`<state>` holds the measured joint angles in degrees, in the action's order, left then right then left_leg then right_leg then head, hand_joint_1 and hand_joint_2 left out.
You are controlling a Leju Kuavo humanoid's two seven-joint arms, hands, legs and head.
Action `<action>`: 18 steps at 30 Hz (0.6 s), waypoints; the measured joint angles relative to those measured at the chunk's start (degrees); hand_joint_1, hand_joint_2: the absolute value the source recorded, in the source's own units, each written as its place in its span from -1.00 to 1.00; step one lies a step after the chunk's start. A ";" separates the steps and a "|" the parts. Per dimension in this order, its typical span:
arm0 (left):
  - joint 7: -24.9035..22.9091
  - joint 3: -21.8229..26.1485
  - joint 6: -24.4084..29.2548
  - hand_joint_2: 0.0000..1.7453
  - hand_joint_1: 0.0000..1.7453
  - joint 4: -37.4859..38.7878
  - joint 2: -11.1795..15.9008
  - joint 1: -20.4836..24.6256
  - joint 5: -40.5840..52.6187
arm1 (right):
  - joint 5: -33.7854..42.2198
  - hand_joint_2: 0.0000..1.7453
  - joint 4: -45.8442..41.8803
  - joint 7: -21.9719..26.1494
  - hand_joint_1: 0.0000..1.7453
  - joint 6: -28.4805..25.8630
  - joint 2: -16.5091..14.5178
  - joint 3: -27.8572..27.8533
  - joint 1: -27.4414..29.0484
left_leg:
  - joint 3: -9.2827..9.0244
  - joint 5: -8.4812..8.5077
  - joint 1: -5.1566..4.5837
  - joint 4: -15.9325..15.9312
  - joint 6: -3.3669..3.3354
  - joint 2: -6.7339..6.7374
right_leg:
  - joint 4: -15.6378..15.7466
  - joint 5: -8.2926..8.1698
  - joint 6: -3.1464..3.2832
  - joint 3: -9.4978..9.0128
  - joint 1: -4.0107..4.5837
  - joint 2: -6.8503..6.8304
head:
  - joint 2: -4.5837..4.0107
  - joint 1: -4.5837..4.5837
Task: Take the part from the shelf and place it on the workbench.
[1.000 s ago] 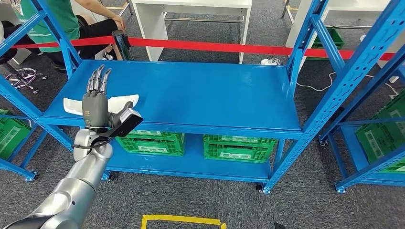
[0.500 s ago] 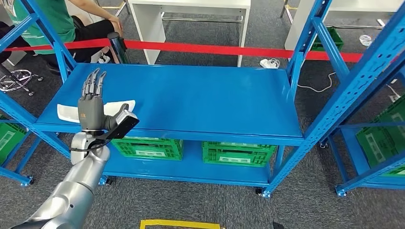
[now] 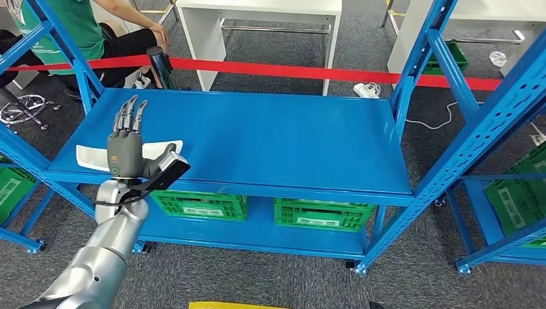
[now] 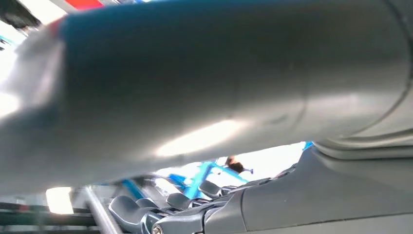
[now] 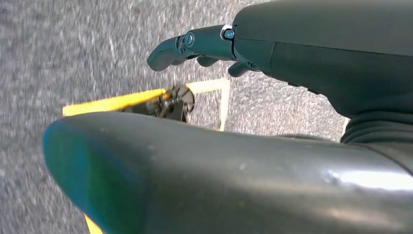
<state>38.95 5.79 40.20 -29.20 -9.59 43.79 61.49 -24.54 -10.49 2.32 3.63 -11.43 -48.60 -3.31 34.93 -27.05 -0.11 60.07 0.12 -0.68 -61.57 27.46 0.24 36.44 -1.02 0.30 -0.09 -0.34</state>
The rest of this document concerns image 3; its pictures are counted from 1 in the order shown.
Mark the person's hand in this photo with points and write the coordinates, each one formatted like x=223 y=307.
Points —
x=160 y=38

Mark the metal chair frame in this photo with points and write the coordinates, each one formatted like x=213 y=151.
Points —
x=169 y=10

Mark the red barrier belt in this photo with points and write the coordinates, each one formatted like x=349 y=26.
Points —
x=277 y=71

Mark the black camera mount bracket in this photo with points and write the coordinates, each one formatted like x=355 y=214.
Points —
x=147 y=185

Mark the steel crossbar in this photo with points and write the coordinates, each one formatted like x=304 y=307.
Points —
x=277 y=30

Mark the blue steel shelf rack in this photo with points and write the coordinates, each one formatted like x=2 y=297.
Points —
x=17 y=237
x=256 y=140
x=499 y=251

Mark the person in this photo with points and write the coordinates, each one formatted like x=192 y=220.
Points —
x=64 y=30

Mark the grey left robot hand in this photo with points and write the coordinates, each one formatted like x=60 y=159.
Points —
x=126 y=155

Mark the white power strip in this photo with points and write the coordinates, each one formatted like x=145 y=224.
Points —
x=364 y=91
x=143 y=81

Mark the chrome chair base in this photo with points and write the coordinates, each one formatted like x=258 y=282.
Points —
x=30 y=103

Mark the black stanchion post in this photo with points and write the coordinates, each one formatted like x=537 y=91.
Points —
x=162 y=68

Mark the white table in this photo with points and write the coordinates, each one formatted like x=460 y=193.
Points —
x=405 y=47
x=204 y=47

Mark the person's forearm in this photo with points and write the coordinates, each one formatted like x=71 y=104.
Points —
x=128 y=15

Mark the yellow floor tape square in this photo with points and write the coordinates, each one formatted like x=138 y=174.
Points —
x=230 y=305

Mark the clear plastic bag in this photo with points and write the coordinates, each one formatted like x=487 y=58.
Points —
x=498 y=59

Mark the green plastic crate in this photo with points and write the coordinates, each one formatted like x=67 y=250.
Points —
x=200 y=204
x=516 y=200
x=324 y=213
x=462 y=59
x=13 y=192

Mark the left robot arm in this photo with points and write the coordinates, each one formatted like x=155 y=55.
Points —
x=98 y=256

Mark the white curved panel part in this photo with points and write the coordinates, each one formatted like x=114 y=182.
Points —
x=91 y=158

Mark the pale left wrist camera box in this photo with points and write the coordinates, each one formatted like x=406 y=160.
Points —
x=175 y=162

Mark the black robot body tip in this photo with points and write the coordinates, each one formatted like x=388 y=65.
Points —
x=375 y=305

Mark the white socket plug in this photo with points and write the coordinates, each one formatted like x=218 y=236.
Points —
x=536 y=136

